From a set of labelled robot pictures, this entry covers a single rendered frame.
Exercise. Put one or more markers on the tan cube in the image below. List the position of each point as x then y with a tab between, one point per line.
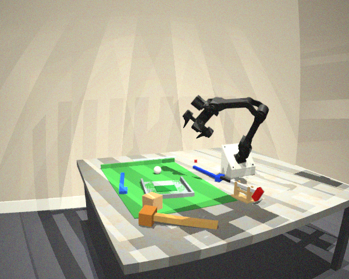
153	199

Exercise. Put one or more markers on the white golf ball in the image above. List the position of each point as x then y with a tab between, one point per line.
157	170

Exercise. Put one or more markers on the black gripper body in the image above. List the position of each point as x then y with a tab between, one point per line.
188	115

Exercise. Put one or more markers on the green flat mat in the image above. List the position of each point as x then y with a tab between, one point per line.
205	194

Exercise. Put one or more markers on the wooden mallet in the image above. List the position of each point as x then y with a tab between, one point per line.
148	215

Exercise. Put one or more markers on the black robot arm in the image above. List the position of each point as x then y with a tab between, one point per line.
214	105

